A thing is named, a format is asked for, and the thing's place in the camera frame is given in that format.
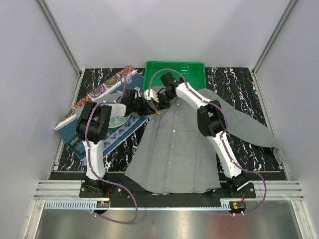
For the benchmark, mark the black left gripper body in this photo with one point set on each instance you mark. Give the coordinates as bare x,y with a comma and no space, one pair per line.
138,106

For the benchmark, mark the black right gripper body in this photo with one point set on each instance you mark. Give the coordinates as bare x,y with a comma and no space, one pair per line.
165,99

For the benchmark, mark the grey button shirt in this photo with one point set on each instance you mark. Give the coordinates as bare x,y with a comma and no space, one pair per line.
174,156

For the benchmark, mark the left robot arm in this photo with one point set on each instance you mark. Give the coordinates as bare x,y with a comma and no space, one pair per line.
92,128

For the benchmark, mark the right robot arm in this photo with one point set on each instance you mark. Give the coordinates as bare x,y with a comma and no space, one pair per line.
211,122

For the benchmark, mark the teal patterned plate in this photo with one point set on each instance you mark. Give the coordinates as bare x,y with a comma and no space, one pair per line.
116,122

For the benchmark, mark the clear small glass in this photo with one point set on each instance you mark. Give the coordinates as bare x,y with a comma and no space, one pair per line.
128,77

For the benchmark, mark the blue patterned placemat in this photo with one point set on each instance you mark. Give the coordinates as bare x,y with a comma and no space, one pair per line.
119,128

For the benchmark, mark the colourful patterned table runner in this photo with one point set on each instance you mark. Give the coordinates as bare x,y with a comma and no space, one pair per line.
96,82

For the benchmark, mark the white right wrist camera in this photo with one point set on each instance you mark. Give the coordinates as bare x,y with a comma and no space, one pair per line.
151,95

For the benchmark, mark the left frame post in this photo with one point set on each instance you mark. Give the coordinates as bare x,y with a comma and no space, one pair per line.
57,33

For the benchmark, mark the frame post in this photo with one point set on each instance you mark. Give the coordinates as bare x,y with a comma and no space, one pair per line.
57,33
276,32

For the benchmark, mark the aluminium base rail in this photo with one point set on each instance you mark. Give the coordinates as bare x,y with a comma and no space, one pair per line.
125,194

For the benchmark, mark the right frame post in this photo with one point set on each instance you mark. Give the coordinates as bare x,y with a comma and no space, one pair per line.
276,32

